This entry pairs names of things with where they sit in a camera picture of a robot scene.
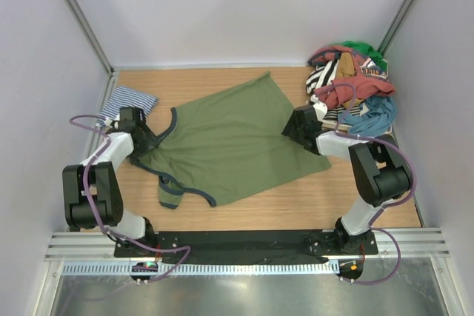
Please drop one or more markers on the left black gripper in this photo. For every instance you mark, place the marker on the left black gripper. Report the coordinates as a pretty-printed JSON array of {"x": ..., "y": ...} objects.
[{"x": 150, "y": 142}]

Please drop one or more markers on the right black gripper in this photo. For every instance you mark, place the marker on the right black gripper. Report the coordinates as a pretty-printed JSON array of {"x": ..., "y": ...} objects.
[{"x": 289, "y": 127}]

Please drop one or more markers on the blue white striped tank top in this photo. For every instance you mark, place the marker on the blue white striped tank top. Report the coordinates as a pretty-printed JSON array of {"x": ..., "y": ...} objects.
[{"x": 125, "y": 97}]

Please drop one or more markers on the olive green tank top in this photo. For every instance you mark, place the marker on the olive green tank top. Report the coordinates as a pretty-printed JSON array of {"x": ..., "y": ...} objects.
[{"x": 228, "y": 146}]

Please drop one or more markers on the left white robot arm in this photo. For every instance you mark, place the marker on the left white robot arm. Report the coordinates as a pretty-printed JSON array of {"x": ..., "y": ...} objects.
[{"x": 91, "y": 192}]

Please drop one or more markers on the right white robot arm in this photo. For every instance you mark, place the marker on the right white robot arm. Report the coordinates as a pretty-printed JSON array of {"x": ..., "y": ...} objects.
[{"x": 381, "y": 172}]

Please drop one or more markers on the black white striped garment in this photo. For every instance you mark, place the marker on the black white striped garment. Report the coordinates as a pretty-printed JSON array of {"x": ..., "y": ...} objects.
[{"x": 323, "y": 76}]

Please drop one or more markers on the teal blue garment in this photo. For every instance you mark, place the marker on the teal blue garment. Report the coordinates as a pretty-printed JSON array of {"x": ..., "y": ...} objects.
[{"x": 380, "y": 114}]

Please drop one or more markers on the red patterned garment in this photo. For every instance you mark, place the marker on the red patterned garment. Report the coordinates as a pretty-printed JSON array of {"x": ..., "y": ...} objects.
[{"x": 367, "y": 81}]

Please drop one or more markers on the bright green garment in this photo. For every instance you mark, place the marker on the bright green garment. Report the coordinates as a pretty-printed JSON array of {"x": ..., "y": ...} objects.
[{"x": 364, "y": 48}]

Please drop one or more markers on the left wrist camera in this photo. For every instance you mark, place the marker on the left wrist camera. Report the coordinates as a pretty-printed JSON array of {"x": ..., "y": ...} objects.
[{"x": 108, "y": 122}]

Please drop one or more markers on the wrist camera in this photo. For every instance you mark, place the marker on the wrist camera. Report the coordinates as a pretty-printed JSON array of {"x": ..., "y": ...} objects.
[
  {"x": 108, "y": 122},
  {"x": 319, "y": 106}
]

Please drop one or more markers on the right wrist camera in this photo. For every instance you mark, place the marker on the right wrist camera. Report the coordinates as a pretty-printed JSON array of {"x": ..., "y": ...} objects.
[{"x": 319, "y": 106}]

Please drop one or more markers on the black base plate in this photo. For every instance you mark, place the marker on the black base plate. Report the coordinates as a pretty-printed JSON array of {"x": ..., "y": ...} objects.
[{"x": 272, "y": 247}]

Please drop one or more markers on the left aluminium frame post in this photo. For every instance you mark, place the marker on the left aluminium frame post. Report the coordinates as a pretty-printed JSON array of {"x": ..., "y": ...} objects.
[{"x": 89, "y": 34}]

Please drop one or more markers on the aluminium frame post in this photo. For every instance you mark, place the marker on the aluminium frame post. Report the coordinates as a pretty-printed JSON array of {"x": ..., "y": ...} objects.
[
  {"x": 89, "y": 34},
  {"x": 401, "y": 14}
]

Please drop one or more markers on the slotted cable duct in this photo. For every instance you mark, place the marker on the slotted cable duct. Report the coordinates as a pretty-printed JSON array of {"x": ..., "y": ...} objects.
[{"x": 147, "y": 268}]

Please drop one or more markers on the right aluminium frame post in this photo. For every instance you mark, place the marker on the right aluminium frame post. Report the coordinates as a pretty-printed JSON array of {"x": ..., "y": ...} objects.
[{"x": 401, "y": 14}]

